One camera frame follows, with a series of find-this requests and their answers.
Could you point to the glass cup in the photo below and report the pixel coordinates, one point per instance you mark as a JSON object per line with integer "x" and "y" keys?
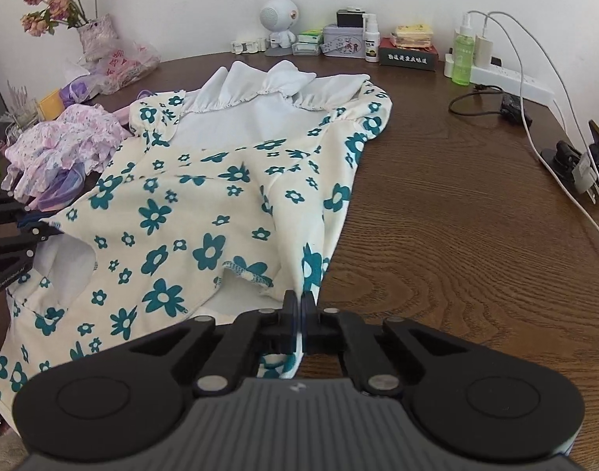
{"x": 24, "y": 110}

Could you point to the black small box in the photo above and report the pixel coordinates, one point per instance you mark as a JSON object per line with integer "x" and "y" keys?
{"x": 349, "y": 18}

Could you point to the white robot figure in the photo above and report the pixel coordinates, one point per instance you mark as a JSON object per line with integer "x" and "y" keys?
{"x": 278, "y": 17}

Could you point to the wrapped flower vase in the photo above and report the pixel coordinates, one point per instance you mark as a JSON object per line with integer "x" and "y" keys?
{"x": 98, "y": 34}

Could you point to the purple packet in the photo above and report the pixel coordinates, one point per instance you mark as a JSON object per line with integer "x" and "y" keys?
{"x": 76, "y": 89}

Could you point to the clear plastic bag red print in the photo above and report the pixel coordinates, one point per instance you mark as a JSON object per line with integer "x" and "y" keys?
{"x": 123, "y": 66}

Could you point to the white power strip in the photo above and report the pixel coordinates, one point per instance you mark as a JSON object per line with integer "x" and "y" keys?
{"x": 505, "y": 81}

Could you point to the dark red label box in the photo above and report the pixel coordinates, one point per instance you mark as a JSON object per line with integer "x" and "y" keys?
{"x": 407, "y": 59}

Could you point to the beige charger adapter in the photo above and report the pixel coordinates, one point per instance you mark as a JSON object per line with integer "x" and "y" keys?
{"x": 484, "y": 51}

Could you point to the white clip holder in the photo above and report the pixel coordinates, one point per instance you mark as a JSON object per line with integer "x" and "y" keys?
{"x": 248, "y": 45}

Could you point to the green spray bottle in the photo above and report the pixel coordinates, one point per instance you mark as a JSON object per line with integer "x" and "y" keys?
{"x": 463, "y": 59}

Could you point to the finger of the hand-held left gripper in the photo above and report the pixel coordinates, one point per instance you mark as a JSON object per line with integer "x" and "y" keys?
{"x": 24, "y": 238}
{"x": 5, "y": 211}

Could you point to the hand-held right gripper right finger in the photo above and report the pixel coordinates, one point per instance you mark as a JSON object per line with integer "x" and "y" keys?
{"x": 306, "y": 326}

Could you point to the cream dress with teal flowers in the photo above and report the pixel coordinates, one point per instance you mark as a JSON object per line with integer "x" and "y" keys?
{"x": 181, "y": 216}

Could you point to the white spray bottle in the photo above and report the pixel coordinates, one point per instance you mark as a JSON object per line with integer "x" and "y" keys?
{"x": 372, "y": 44}

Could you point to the yellow box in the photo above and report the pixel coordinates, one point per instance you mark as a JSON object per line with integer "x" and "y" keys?
{"x": 50, "y": 107}

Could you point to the lilac pink garment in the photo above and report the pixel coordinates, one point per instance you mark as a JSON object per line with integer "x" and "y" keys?
{"x": 64, "y": 186}

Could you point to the pink floral ruffled garment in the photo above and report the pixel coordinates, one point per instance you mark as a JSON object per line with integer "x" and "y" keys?
{"x": 69, "y": 142}

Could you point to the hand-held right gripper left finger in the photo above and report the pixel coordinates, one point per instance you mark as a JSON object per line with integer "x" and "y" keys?
{"x": 290, "y": 326}

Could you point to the yellow snack packets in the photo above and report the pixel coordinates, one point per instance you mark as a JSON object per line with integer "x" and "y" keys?
{"x": 413, "y": 35}

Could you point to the grey printed tin box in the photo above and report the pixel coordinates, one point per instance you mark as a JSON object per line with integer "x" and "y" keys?
{"x": 343, "y": 41}

